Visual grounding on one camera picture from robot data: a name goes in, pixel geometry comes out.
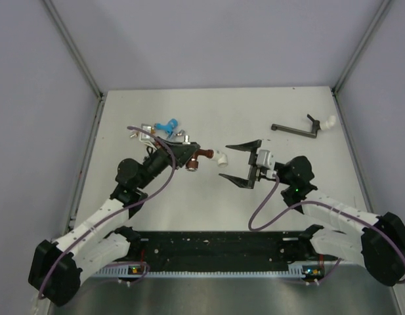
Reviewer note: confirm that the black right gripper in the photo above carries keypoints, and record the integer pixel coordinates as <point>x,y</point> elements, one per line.
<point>255,172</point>

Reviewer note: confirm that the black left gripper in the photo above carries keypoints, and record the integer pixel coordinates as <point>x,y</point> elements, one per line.
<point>182,152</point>

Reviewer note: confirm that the white elbow pipe fitting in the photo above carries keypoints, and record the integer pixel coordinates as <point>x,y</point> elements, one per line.
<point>220,158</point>

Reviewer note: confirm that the brown water faucet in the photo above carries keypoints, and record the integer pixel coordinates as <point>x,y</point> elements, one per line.
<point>193,164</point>

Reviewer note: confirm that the white elbow fitting on faucet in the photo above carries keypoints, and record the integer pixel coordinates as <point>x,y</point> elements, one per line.
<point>328,124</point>

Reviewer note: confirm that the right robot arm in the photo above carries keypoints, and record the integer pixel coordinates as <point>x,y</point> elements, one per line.
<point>374,242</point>

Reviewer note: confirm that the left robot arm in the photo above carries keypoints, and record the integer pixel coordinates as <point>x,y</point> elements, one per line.
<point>60,267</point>

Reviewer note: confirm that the chrome water faucet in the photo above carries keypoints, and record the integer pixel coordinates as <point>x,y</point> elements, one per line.
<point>176,134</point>

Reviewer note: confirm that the blue water faucet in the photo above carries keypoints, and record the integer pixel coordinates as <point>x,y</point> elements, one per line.
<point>168,128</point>

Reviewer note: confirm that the grey long-spout faucet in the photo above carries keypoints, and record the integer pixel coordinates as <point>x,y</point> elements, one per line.
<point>313,133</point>

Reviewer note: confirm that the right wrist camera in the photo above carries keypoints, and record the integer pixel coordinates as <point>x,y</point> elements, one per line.
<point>265,160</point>

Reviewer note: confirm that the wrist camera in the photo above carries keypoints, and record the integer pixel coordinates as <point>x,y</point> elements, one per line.
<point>144,134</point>
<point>265,160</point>

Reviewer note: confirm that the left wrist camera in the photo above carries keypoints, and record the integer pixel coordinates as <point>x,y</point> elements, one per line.
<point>144,134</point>

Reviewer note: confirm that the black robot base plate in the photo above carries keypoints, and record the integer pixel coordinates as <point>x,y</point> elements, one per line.
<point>218,251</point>

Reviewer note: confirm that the grey slotted cable duct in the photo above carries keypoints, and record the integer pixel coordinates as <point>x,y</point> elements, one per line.
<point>293,271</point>

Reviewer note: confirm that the aluminium corner frame post left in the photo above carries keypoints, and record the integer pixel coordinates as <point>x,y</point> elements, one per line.
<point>71,47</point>

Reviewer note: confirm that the aluminium corner frame post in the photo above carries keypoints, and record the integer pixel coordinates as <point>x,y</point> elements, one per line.
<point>371,30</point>
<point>71,47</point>

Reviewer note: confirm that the aluminium corner frame post right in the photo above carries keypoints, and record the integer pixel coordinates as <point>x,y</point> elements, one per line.
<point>371,30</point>

